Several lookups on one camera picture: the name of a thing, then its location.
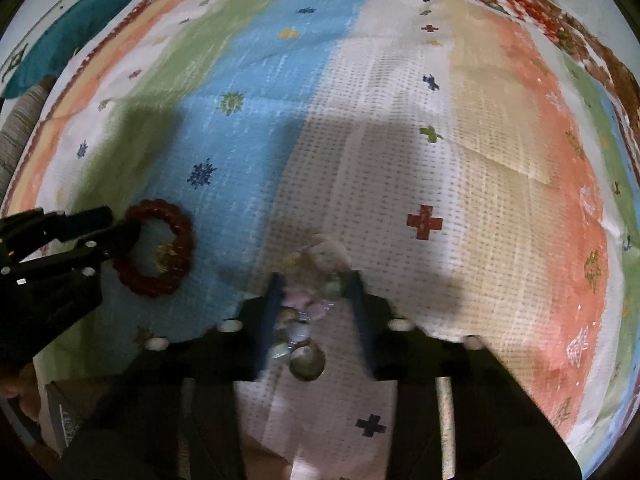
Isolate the striped colourful blanket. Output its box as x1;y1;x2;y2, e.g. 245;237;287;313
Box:
6;0;639;474

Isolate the person's left hand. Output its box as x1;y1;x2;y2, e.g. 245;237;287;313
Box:
0;363;41;422

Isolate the teal pillow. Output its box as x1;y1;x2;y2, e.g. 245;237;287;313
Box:
1;0;131;100

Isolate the grey striped pillow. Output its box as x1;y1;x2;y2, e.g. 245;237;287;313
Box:
0;77;55;200

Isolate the pastel charm bracelet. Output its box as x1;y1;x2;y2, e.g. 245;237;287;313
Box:
269;233;354;384

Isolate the dark red bead bracelet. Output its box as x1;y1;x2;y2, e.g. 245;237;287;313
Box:
112;198;198;300

